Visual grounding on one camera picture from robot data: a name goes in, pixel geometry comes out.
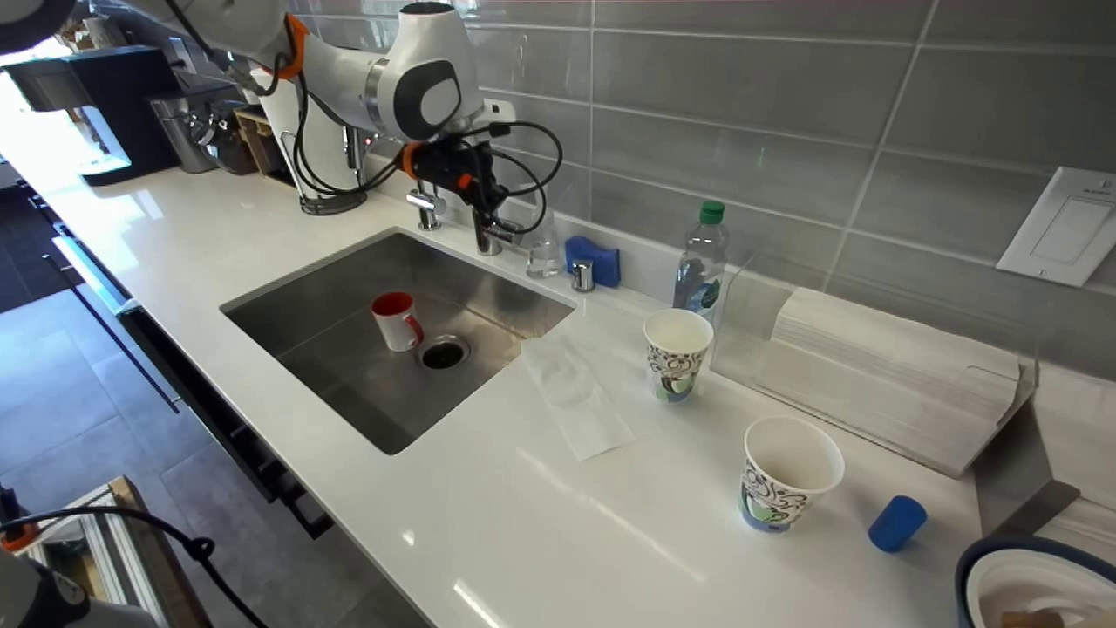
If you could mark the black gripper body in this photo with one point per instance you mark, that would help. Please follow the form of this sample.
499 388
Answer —
448 162

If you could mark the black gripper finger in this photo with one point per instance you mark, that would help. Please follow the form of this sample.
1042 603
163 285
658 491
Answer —
502 199
483 214

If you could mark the tall chrome arched faucet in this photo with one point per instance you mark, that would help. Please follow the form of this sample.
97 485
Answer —
499 240

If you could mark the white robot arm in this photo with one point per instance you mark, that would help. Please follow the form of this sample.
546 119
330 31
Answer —
351 74

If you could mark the small chrome faucet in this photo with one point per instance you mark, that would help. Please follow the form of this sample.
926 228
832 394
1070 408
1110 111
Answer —
425 212

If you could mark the clear soap pump bottle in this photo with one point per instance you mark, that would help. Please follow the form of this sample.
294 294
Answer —
542 253

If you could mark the blue sponge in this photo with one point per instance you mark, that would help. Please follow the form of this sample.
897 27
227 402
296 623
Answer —
595 261

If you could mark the white paper towel roll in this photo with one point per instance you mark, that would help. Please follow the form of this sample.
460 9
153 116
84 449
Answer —
331 177

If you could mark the white mug red interior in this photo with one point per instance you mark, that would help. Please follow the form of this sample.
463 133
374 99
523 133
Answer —
395 325

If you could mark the black sink drain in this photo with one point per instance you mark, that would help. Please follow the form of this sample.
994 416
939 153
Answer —
440 353

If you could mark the stainless steel sink basin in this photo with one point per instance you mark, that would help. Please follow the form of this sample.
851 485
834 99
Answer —
334 316

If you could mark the wooden box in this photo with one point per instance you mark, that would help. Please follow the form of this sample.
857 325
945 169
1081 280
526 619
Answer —
263 146

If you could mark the clear plastic sheet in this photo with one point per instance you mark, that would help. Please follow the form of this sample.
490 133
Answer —
577 395

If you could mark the water bottle green cap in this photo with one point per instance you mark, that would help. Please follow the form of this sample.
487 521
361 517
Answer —
698 273

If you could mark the patterned paper cup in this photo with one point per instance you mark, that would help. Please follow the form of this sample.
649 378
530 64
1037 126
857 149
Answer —
785 475
676 351

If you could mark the black coffee machine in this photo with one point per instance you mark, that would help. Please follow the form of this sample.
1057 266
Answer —
115 105

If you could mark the beige folded drying mat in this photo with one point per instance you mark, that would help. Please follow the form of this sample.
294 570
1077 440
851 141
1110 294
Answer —
883 373

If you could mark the small blue cylinder cap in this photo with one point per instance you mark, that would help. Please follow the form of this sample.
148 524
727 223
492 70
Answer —
897 524

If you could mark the grey round device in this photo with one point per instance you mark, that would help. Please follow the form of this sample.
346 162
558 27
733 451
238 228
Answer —
37 596

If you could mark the wooden shelf frame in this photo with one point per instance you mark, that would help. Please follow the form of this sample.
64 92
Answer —
151 581

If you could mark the white wall switch plate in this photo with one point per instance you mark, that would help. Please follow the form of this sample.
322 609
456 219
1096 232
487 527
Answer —
1066 228

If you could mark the grey metal bracket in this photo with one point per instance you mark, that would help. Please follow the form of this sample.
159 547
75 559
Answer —
1013 465

